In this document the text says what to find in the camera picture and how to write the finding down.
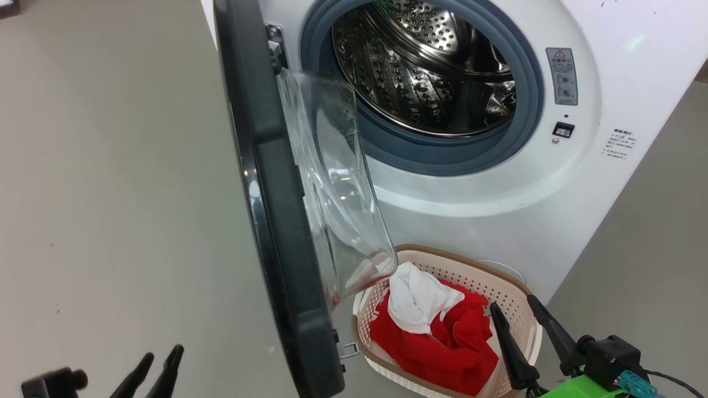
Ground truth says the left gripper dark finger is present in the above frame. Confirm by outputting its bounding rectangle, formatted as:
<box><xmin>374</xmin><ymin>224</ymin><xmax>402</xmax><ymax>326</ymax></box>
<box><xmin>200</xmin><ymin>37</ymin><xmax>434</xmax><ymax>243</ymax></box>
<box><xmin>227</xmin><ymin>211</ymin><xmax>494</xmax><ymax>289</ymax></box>
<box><xmin>145</xmin><ymin>344</ymin><xmax>184</xmax><ymax>398</ymax></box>
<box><xmin>110</xmin><ymin>352</ymin><xmax>155</xmax><ymax>398</ymax></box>

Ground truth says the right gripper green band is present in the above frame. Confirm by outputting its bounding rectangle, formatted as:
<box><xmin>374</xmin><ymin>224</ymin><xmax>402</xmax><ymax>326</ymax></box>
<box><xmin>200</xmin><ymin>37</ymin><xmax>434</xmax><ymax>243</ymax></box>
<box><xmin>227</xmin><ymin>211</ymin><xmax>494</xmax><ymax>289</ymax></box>
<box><xmin>490</xmin><ymin>294</ymin><xmax>631</xmax><ymax>398</ymax></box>

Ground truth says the red cloth garment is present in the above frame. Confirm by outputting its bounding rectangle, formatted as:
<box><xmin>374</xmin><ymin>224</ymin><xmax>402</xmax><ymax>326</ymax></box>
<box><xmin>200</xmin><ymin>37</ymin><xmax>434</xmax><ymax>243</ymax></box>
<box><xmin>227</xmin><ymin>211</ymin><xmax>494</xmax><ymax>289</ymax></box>
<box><xmin>369</xmin><ymin>293</ymin><xmax>499</xmax><ymax>396</ymax></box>
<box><xmin>437</xmin><ymin>279</ymin><xmax>493</xmax><ymax>354</ymax></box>

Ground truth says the white cloth garment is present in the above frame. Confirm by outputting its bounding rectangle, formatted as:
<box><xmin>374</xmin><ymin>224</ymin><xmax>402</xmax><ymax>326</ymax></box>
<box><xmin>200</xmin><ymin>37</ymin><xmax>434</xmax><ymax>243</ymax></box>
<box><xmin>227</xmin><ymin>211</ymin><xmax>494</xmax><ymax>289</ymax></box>
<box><xmin>387</xmin><ymin>261</ymin><xmax>465</xmax><ymax>336</ymax></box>

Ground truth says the dark round washing machine door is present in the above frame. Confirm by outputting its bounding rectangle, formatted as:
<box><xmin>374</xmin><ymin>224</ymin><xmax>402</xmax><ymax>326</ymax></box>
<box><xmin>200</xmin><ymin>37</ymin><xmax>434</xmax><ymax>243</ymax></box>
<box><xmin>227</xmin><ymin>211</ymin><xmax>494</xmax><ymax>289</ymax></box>
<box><xmin>213</xmin><ymin>0</ymin><xmax>399</xmax><ymax>398</ymax></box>

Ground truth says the cream perforated laundry basket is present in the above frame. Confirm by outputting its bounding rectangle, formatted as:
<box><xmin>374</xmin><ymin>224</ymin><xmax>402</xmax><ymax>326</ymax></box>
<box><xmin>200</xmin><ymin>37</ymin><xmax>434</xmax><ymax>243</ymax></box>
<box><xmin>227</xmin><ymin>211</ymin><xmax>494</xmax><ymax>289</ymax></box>
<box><xmin>351</xmin><ymin>244</ymin><xmax>544</xmax><ymax>398</ymax></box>

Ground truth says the white front-load washing machine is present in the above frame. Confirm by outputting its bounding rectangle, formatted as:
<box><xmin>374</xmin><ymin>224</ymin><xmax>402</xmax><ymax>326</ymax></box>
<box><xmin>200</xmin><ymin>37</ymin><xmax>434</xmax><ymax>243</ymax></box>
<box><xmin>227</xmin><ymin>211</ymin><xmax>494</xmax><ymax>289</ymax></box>
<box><xmin>200</xmin><ymin>0</ymin><xmax>708</xmax><ymax>306</ymax></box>

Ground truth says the grey rubber door gasket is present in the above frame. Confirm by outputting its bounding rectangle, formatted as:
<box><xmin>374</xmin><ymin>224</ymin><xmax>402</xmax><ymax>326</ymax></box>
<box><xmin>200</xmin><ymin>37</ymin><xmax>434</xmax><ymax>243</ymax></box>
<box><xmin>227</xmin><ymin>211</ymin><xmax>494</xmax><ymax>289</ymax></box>
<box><xmin>300</xmin><ymin>0</ymin><xmax>545</xmax><ymax>177</ymax></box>

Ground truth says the grey warning sticker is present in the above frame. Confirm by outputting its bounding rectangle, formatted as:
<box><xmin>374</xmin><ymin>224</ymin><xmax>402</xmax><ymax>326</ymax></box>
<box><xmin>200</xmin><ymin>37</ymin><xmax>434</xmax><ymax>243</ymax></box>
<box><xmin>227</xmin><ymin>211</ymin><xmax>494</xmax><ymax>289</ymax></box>
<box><xmin>546</xmin><ymin>47</ymin><xmax>579</xmax><ymax>107</ymax></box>

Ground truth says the perforated steel washer drum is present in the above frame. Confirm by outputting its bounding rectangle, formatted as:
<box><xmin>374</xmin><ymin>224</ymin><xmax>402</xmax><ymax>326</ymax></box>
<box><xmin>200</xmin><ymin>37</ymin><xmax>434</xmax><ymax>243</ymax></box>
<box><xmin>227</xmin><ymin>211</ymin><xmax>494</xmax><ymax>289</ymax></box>
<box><xmin>332</xmin><ymin>0</ymin><xmax>518</xmax><ymax>138</ymax></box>

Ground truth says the teal cable connector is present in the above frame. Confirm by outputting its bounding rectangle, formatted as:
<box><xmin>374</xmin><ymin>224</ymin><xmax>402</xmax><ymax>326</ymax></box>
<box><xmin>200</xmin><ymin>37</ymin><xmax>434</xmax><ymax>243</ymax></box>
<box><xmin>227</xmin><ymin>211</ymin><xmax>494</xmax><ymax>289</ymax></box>
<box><xmin>619</xmin><ymin>370</ymin><xmax>659</xmax><ymax>398</ymax></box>

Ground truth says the thin black cable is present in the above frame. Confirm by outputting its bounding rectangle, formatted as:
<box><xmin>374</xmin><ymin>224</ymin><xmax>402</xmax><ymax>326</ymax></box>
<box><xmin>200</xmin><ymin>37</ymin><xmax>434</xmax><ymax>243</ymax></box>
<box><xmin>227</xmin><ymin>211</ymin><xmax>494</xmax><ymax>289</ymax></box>
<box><xmin>644</xmin><ymin>369</ymin><xmax>708</xmax><ymax>398</ymax></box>

